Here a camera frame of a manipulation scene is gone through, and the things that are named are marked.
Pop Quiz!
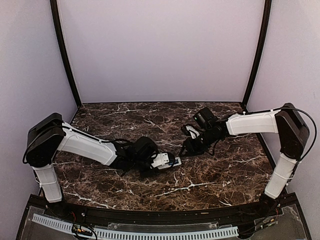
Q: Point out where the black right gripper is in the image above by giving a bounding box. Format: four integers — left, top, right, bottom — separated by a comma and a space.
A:
179, 127, 221, 157

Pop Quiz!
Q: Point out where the white remote control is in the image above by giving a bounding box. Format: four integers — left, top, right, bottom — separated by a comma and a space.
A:
168, 157, 182, 168

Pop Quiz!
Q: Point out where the blue battery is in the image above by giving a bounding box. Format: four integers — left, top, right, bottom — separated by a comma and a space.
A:
169, 161, 180, 167

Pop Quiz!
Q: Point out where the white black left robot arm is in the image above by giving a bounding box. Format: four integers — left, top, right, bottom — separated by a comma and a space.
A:
22, 112, 169, 218

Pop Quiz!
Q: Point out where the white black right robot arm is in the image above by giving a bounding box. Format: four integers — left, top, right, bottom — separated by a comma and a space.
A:
179, 102, 314, 217

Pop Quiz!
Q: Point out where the black front frame rail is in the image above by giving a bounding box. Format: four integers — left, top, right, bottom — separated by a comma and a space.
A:
62, 202, 271, 227

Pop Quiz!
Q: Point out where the white slotted cable duct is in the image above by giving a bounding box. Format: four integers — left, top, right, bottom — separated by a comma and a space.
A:
31, 213, 239, 240

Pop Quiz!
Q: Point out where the small circuit board with wires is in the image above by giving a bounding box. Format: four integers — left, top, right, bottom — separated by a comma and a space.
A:
71, 223, 98, 240

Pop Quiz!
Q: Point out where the black left corner frame post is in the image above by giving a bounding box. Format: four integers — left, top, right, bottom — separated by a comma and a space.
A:
49, 0, 82, 108

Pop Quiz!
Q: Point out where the black corner frame post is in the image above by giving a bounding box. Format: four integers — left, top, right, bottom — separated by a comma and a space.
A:
241, 0, 272, 108
49, 0, 82, 108

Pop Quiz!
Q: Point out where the black right corner frame post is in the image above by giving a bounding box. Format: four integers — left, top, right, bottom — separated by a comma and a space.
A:
241, 0, 272, 108

